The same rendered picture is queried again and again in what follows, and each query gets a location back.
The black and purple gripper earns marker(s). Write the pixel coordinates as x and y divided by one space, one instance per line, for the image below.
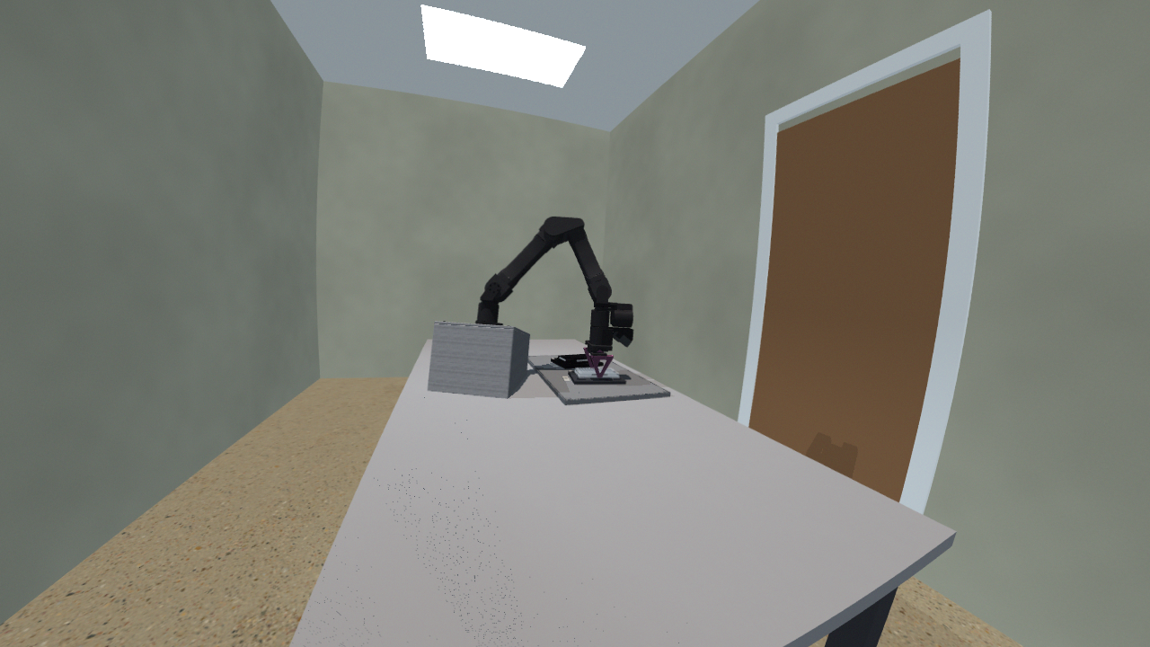
596 350

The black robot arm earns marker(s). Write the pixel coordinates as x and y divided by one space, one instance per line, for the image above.
554 231

